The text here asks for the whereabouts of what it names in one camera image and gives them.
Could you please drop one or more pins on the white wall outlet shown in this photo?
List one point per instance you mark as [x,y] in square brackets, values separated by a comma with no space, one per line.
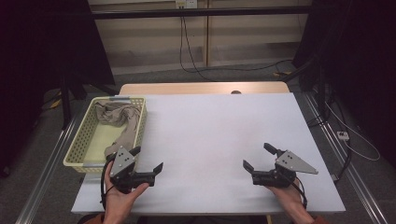
[186,3]

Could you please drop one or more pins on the white power strip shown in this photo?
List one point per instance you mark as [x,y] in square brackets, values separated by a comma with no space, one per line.
[343,135]

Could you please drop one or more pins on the person's right hand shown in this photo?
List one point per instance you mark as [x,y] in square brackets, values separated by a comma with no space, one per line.
[288,196]

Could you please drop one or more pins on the beige cloth garment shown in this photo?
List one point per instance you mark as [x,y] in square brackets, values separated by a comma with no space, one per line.
[118,113]

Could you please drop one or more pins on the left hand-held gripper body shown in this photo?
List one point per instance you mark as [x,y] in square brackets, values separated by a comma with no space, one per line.
[123,163]

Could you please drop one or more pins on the black horizontal bar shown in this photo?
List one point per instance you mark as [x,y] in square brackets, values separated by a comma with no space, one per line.
[186,12]

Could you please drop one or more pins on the black curtain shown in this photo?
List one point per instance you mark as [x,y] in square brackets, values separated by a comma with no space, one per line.
[361,68]
[37,62]

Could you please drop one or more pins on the aluminium floor rail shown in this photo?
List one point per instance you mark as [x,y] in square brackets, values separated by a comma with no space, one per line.
[355,177]
[46,174]

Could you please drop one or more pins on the yellow perforated plastic basket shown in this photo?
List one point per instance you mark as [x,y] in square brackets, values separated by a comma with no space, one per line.
[77,137]

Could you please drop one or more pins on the black metal stand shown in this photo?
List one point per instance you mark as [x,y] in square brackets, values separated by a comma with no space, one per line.
[66,102]
[320,93]

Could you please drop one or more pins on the person's left hand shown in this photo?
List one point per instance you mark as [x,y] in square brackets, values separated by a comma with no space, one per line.
[120,202]

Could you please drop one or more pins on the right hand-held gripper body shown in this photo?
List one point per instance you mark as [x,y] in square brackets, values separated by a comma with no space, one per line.
[291,163]

